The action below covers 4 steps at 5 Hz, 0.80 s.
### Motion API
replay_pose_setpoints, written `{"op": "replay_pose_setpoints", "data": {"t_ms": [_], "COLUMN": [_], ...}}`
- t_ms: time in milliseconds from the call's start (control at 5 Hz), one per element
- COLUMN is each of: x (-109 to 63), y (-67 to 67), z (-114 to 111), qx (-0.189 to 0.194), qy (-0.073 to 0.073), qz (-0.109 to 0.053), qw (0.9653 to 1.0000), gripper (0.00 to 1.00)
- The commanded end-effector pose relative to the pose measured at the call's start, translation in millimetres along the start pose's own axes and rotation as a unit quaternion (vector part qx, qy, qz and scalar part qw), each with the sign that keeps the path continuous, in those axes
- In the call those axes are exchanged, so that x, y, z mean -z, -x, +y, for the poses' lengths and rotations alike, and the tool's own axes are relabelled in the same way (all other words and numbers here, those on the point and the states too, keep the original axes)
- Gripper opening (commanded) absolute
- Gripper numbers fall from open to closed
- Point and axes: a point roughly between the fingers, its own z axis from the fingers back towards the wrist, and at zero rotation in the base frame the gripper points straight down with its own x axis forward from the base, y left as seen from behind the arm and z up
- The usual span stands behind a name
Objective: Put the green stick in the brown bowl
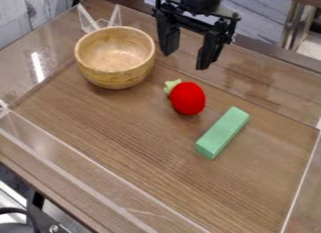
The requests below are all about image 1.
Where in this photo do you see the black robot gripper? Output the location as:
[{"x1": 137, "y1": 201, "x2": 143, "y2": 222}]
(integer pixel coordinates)
[{"x1": 153, "y1": 0, "x2": 240, "y2": 70}]

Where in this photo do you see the green rectangular stick block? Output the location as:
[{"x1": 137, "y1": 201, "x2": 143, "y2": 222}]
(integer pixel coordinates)
[{"x1": 195, "y1": 107, "x2": 248, "y2": 160}]

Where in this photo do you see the light wooden bowl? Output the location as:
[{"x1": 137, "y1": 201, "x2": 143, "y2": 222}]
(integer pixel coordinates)
[{"x1": 74, "y1": 26, "x2": 155, "y2": 90}]

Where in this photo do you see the red plush strawberry toy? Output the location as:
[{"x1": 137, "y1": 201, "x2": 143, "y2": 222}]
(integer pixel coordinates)
[{"x1": 162, "y1": 79, "x2": 204, "y2": 116}]

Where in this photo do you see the metal table leg background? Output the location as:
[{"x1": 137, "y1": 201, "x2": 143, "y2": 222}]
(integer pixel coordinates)
[{"x1": 280, "y1": 2, "x2": 316, "y2": 52}]

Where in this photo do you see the clear acrylic corner bracket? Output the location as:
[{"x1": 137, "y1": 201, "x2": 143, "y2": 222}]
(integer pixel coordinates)
[{"x1": 75, "y1": 5, "x2": 121, "y2": 34}]

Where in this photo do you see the clear acrylic tray wall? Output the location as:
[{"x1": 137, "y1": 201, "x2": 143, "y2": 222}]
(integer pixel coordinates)
[{"x1": 0, "y1": 100, "x2": 208, "y2": 233}]

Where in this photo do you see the black table frame leg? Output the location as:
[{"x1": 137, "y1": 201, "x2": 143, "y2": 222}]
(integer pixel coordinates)
[{"x1": 26, "y1": 191, "x2": 70, "y2": 233}]

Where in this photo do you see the black cable lower left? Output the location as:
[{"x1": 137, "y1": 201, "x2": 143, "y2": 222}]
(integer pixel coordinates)
[{"x1": 0, "y1": 207, "x2": 30, "y2": 225}]

